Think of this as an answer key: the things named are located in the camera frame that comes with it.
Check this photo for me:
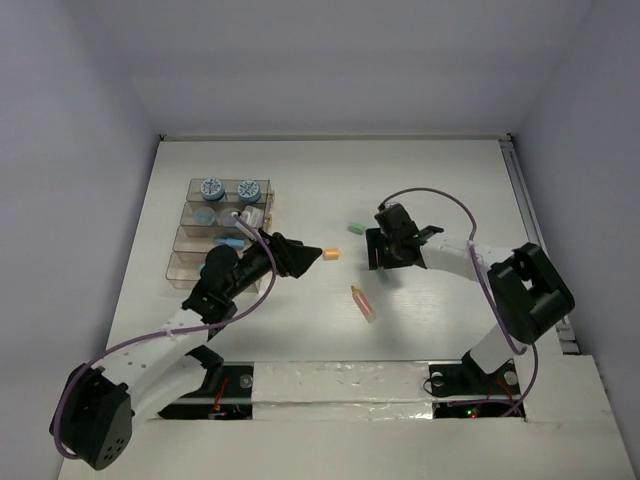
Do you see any blue highlighter with cap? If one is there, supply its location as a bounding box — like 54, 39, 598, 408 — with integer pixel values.
214, 237, 245, 250

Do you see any green highlighter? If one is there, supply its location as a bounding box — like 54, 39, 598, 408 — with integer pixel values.
377, 269, 396, 280

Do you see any clear paperclip jar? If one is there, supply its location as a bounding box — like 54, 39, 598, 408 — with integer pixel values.
193, 207, 216, 227
218, 208, 240, 228

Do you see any blue lid jar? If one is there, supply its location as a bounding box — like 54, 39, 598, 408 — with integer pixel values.
237, 179, 262, 204
199, 177, 226, 202

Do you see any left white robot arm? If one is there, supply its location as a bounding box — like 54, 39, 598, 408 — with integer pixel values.
49, 231, 322, 471

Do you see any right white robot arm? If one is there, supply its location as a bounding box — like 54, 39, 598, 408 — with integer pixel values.
366, 203, 575, 392

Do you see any small green cap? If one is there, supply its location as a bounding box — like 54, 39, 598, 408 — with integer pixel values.
348, 223, 366, 235

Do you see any small orange cap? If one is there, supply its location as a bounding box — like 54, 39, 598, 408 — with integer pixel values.
323, 248, 341, 260

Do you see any orange highlighter pen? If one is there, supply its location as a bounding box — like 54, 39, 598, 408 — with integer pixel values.
351, 285, 376, 323

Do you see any blue lid jar in bin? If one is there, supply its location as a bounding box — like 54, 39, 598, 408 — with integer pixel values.
199, 177, 226, 202

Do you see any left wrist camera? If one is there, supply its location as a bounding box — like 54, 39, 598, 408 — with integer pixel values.
235, 205, 264, 238

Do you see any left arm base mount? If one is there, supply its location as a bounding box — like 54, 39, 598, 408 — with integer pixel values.
158, 346, 255, 421

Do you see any aluminium rail right edge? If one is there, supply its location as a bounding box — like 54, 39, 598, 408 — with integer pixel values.
499, 136, 581, 355

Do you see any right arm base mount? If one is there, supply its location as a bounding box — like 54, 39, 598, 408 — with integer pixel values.
422, 351, 525, 419

